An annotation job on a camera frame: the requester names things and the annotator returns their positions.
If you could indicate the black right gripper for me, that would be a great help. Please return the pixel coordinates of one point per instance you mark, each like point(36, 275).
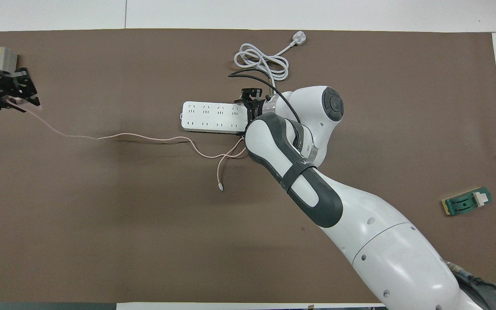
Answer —
point(254, 113)

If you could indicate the pink charger adapter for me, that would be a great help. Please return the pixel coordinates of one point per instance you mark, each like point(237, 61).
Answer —
point(17, 101)

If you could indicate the white power strip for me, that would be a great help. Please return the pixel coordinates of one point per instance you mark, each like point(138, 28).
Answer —
point(211, 117)

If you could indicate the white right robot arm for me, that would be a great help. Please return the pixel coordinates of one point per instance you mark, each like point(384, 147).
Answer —
point(381, 249)

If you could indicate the brown table mat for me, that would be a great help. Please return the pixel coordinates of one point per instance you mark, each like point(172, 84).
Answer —
point(187, 258)

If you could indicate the grey on-off switch box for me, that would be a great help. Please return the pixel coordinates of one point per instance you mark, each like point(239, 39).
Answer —
point(0, 56)

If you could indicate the green knife switch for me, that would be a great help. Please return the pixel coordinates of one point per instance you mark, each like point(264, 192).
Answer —
point(463, 204)

